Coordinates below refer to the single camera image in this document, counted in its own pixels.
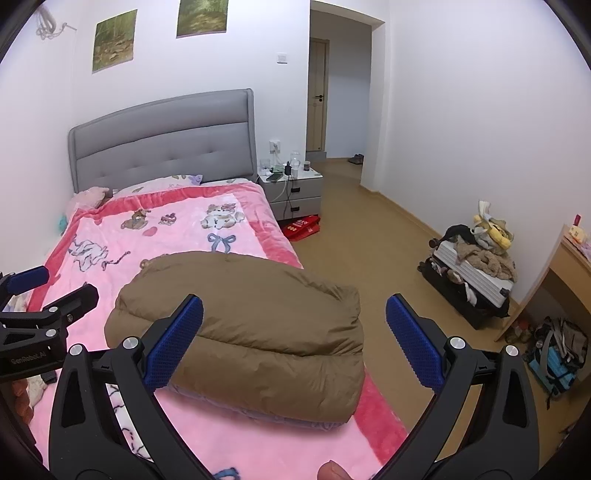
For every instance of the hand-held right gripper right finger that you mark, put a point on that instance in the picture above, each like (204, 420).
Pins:
(415, 344)

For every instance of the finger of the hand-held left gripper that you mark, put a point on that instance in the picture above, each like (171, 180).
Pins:
(27, 279)
(76, 300)

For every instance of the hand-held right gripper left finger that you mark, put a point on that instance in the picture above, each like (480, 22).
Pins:
(173, 341)

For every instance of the brown puffer jacket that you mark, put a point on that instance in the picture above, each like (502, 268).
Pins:
(258, 314)

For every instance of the person's right hand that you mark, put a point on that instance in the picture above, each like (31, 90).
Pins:
(334, 471)

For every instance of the teal toy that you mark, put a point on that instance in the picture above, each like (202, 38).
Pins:
(62, 224)

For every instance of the open silver black suitcase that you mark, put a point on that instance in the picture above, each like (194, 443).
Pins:
(471, 286)

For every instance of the pink pillow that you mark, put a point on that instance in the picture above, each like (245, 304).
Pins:
(92, 196)

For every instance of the brown fuzzy garment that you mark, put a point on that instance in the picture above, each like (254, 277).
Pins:
(485, 263)

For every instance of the pink printed blanket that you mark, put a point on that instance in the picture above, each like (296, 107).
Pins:
(184, 230)

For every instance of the yellow plush toy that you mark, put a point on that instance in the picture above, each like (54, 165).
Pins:
(498, 237)

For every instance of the white floral pillow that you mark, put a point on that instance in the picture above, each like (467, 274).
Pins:
(157, 182)

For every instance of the grey blue backpack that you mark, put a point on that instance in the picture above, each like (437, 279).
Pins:
(558, 350)

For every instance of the red shopping bag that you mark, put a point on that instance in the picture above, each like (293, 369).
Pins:
(302, 227)

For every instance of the wooden desk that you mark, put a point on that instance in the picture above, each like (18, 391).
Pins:
(568, 263)

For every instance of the grey bed headboard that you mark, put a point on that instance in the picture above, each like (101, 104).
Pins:
(161, 143)

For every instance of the grey nightstand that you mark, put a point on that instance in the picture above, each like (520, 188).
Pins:
(300, 203)

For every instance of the dark smartphone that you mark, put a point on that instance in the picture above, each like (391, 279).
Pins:
(275, 177)

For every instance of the pair of dark shoes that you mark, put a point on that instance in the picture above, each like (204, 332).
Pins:
(356, 159)

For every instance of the clear drinking glass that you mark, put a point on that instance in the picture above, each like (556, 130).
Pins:
(264, 164)

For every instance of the black charger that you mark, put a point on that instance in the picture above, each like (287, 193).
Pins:
(289, 170)

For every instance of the glass jar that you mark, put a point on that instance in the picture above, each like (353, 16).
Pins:
(295, 161)

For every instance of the white air conditioner pipe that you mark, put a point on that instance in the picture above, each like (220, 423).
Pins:
(46, 27)

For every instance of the wooden door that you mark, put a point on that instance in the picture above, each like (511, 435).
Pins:
(318, 92)

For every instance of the white wall outlet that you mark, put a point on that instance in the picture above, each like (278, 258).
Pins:
(275, 146)

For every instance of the forest wall picture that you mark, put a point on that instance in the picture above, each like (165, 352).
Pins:
(114, 41)
(202, 18)

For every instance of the white light switch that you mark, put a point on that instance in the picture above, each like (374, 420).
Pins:
(282, 57)

